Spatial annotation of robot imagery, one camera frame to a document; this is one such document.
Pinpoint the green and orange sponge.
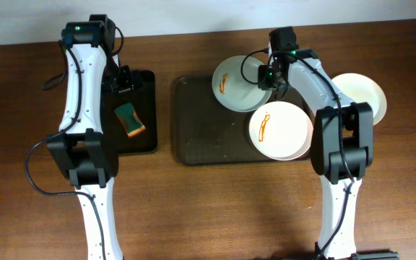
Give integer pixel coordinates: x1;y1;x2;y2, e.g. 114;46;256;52
114;103;146;138

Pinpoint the cream white plate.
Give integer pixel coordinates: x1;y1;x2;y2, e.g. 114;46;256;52
332;73;387;125

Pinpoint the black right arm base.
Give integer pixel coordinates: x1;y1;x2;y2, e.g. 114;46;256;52
314;242;399;260

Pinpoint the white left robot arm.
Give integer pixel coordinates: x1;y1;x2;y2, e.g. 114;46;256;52
47;14;143;259

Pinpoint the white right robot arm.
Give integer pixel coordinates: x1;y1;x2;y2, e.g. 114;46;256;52
262;49;374;259

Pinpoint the black rectangular water tray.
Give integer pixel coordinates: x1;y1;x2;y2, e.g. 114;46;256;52
101;70;157;156

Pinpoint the dark brown serving tray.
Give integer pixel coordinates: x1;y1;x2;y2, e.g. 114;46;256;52
170;74;313;167

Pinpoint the pale green plate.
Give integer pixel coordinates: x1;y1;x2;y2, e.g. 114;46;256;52
212;56;272;113

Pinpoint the pinkish white plate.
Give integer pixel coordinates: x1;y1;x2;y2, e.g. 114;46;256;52
248;101;313;161

